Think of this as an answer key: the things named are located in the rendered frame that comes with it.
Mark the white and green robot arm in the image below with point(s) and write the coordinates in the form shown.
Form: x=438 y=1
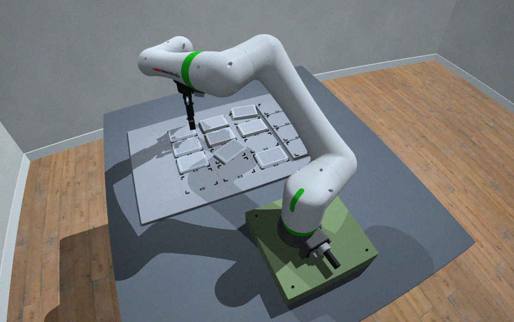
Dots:
x=308 y=191

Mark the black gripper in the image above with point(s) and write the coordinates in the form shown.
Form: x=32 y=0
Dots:
x=186 y=91

